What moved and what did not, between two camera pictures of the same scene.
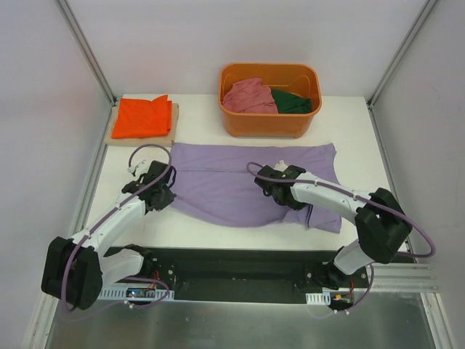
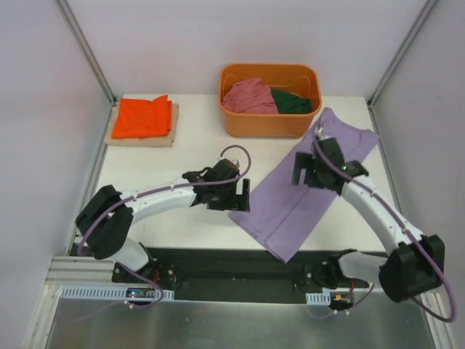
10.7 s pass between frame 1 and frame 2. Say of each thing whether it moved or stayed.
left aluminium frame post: stayed
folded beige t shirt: stayed
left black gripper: moved
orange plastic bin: stayed
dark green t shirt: stayed
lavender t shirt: moved
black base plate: stayed
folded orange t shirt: stayed
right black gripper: moved
